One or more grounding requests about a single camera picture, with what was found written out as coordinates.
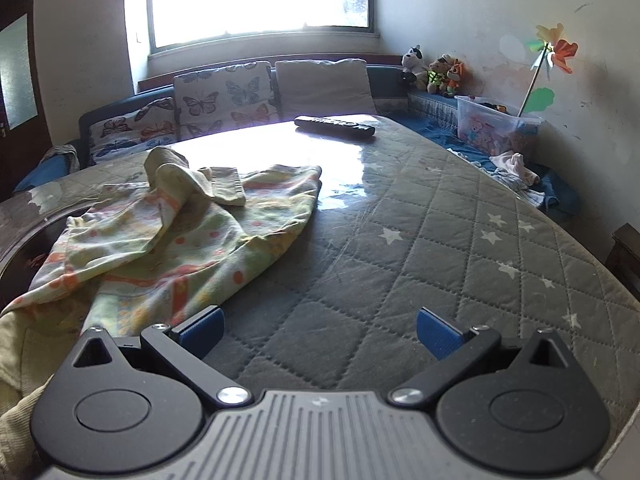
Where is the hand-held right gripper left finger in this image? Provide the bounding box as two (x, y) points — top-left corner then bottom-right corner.
(63, 305), (253, 408)

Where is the brown bear plush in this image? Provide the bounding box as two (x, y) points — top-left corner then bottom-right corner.
(426, 55), (454, 94)

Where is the black and white cow plush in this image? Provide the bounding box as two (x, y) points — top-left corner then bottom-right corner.
(399, 44), (427, 89)

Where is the black remote control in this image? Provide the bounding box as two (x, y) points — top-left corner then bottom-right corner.
(294, 115), (376, 140)

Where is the plain beige cushion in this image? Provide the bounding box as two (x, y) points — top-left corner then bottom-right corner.
(274, 58), (377, 117)

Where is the window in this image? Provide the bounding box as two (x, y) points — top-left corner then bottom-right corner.
(125, 0), (382, 57)

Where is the orange fox plush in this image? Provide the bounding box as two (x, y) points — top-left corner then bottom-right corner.
(444, 58), (469, 99)

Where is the dark wooden door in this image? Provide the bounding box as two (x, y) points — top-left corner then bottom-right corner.
(0, 0), (52, 202)

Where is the grey cloth on sofa arm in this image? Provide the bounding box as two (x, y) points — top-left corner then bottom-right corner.
(46, 143), (82, 175)

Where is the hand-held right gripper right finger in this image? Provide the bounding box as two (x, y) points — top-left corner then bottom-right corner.
(389, 307), (576, 406)

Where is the dark wooden furniture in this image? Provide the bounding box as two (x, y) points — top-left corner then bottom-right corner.
(604, 222), (640, 303)

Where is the black round stove plate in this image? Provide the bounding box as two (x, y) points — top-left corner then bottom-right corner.
(0, 205), (93, 306)

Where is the small butterfly print cushion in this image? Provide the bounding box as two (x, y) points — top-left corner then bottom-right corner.
(89, 97), (180, 162)

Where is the white and pink cloth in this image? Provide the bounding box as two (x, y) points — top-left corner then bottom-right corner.
(489, 151), (541, 192)

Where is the clear plastic storage box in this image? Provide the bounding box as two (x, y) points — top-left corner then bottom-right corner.
(454, 95), (544, 157)

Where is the yellow-green floral child's garment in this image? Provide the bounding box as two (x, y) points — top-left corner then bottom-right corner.
(0, 146), (323, 461)

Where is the blue sofa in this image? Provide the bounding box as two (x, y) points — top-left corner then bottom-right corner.
(12, 62), (583, 221)

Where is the colourful pinwheel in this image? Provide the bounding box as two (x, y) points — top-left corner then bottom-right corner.
(516, 23), (580, 119)

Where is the large butterfly print cushion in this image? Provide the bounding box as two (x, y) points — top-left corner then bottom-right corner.
(173, 61), (275, 139)

